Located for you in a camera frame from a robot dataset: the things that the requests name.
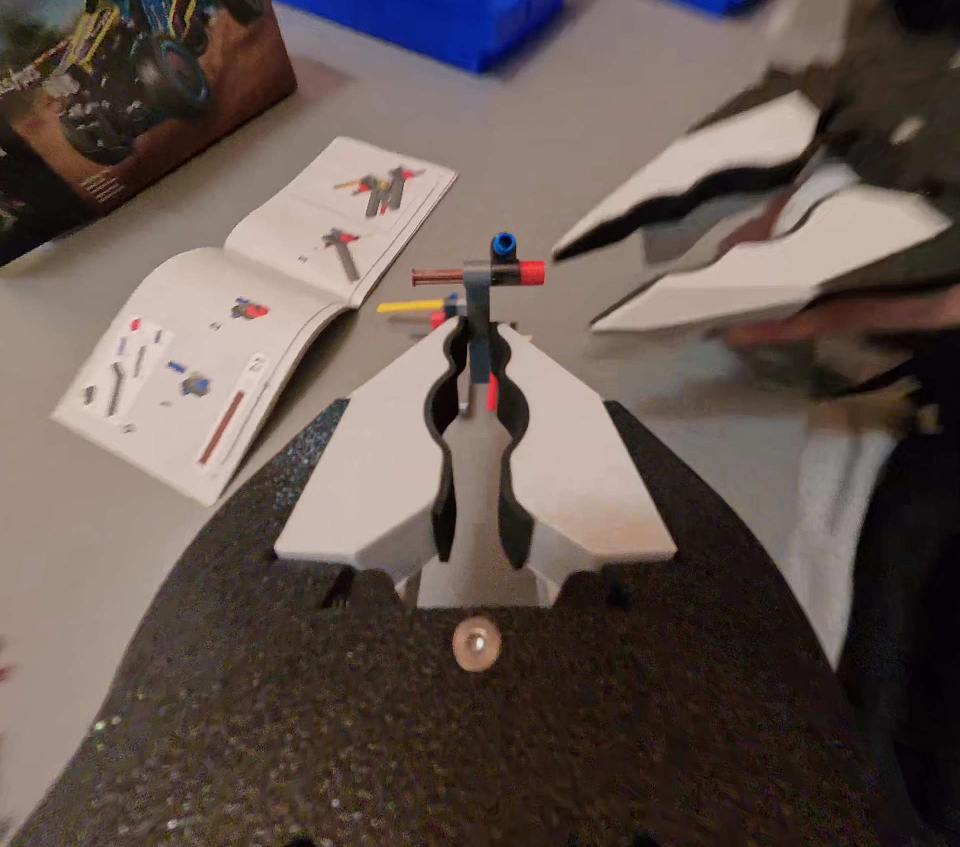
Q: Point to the person's right hand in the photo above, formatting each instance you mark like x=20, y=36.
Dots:
x=825, y=322

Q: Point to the lego assembly with yellow axle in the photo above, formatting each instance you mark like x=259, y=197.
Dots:
x=409, y=307

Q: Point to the dark grey lego beam assembly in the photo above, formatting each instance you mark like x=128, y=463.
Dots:
x=476, y=307

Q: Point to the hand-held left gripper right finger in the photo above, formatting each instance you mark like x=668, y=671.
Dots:
x=592, y=487

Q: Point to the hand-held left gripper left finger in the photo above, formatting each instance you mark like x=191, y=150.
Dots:
x=360, y=487

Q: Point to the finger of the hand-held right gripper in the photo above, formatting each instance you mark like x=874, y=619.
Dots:
x=787, y=262
x=720, y=142

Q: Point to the lego instruction booklet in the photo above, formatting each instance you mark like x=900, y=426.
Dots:
x=187, y=307

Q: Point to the lego buggy set box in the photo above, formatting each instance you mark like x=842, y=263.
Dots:
x=150, y=74

